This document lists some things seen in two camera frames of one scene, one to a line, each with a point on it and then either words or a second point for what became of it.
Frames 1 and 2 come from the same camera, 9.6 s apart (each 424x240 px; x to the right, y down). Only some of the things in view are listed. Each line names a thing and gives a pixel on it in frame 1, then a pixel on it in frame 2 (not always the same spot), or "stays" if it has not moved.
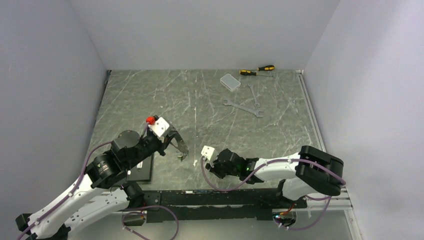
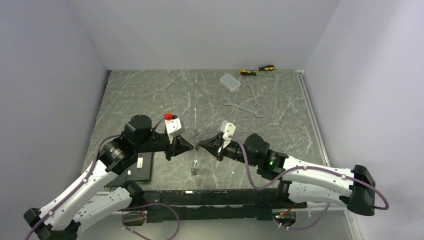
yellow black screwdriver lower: (247, 72) stays
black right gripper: (214, 169) -> (212, 144)
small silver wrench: (256, 103) stays
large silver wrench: (255, 112) stays
